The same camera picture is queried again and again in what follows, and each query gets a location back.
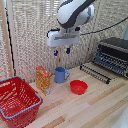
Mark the blue mug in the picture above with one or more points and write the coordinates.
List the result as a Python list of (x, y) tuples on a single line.
[(60, 74)]

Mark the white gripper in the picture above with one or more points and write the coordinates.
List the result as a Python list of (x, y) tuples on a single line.
[(63, 37)]

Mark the orange snack box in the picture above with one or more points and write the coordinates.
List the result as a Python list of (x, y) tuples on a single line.
[(43, 80)]

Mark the red bowl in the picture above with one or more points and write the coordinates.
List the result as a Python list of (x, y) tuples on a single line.
[(78, 87)]

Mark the red shopping basket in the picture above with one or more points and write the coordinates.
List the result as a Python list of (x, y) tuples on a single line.
[(17, 101)]

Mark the black toaster oven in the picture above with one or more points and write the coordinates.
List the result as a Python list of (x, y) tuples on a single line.
[(113, 55)]

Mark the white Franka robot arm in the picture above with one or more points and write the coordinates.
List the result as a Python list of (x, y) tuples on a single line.
[(74, 12)]

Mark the wooden post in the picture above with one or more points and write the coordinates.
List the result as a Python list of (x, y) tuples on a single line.
[(8, 38)]

